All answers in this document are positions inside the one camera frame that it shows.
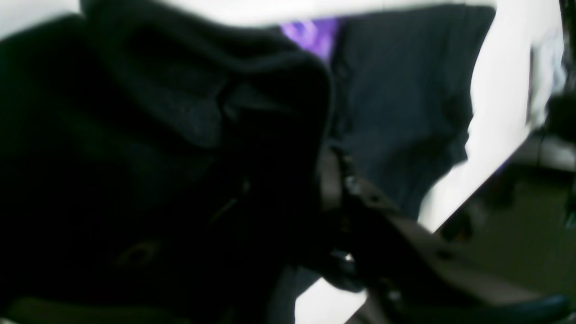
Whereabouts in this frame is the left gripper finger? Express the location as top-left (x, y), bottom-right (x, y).
top-left (322, 149), bottom-right (570, 324)

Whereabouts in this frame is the black T-shirt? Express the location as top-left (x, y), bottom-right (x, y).
top-left (1, 0), bottom-right (496, 324)

